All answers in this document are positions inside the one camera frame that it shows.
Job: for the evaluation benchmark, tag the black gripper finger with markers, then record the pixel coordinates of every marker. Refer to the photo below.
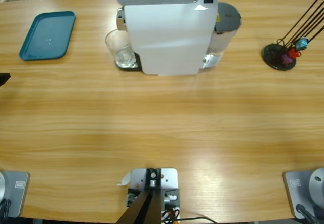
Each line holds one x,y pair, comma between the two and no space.
3,78

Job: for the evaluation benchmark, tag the clear drinking glass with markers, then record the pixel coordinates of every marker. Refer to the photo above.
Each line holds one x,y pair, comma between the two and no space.
119,41

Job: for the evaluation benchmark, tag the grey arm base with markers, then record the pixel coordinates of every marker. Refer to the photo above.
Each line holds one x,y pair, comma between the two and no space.
17,196
293,193

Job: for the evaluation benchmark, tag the white capsule coffee machine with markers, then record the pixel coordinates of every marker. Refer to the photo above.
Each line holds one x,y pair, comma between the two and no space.
167,36

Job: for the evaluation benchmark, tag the blue coffee capsule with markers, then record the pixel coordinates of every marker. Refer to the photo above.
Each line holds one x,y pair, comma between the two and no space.
302,43

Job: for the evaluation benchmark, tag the red coffee capsule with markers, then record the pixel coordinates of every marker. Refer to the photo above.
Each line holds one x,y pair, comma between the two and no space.
294,52

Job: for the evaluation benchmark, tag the purple coffee capsule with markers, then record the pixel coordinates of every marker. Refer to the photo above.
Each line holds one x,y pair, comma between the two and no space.
286,58

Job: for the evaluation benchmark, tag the clear water tank dark lid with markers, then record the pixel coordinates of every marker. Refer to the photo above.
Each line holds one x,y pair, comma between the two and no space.
227,16

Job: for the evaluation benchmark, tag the teal plastic serving tray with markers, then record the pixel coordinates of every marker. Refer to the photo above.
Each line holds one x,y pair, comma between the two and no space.
48,34

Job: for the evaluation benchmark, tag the black capsule holder with rods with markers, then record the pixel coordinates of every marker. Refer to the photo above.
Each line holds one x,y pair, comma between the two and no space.
272,54

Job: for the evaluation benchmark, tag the chrome and black drip tray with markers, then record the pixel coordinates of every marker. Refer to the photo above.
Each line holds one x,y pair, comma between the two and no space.
138,64

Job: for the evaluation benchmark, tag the white paper tag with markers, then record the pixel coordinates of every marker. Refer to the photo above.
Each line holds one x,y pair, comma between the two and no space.
125,179

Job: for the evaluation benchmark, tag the dark camera mount post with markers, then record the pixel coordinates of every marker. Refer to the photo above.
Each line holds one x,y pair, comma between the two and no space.
146,208

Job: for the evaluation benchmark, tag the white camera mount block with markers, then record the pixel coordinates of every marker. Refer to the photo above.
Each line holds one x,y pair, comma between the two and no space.
168,181

